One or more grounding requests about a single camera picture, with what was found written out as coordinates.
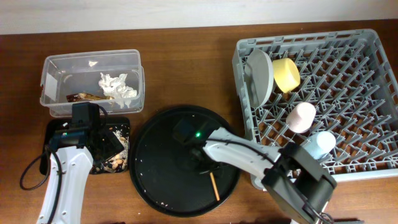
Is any wooden chopstick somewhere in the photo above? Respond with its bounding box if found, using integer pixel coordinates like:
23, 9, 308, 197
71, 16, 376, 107
210, 172, 220, 202

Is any pink cup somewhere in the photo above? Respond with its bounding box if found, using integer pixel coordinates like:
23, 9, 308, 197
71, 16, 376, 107
286, 102, 316, 133

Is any grey plate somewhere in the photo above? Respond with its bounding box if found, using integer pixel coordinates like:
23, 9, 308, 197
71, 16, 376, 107
244, 49, 274, 108

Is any blue cup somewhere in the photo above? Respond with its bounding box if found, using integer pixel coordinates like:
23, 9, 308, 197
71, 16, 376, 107
303, 131, 336, 160

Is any yellow bowl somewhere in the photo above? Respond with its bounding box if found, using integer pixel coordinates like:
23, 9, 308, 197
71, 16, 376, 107
272, 58, 300, 93

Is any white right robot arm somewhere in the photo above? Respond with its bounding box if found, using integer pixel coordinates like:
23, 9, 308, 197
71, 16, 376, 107
172, 118, 337, 223

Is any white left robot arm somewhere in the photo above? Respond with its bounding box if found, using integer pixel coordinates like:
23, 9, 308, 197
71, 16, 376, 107
37, 128, 126, 223

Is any clear plastic waste bin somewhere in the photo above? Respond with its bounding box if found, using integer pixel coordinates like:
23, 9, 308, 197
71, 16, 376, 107
40, 49, 145, 117

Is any grey dishwasher rack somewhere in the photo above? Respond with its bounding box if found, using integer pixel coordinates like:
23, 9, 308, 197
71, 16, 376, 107
232, 29, 397, 182

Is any food scraps pile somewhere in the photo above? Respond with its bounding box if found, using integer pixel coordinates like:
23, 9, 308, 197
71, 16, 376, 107
90, 124, 130, 175

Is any black rectangular tray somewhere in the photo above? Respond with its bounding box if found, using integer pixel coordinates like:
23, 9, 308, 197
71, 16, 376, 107
39, 117, 130, 175

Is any round black tray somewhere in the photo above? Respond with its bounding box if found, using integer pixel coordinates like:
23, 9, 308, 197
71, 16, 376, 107
129, 105, 241, 217

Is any brown snack wrapper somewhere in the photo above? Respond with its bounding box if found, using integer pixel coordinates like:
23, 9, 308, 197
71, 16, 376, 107
66, 93, 114, 103

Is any crumpled white tissue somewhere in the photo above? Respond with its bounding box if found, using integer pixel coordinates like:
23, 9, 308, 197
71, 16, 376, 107
98, 72, 139, 110

